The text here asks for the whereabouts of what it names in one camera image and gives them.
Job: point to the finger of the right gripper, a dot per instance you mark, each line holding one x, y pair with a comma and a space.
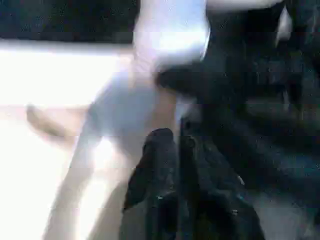
190, 80

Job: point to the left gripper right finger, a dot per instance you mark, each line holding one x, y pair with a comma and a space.
215, 205

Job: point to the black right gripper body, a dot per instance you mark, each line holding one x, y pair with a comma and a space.
250, 55

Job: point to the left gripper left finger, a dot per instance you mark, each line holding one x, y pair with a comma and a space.
152, 180

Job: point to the white plastic table top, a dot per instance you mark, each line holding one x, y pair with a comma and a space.
50, 100

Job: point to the black plastic mat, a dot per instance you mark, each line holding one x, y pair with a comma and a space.
275, 162

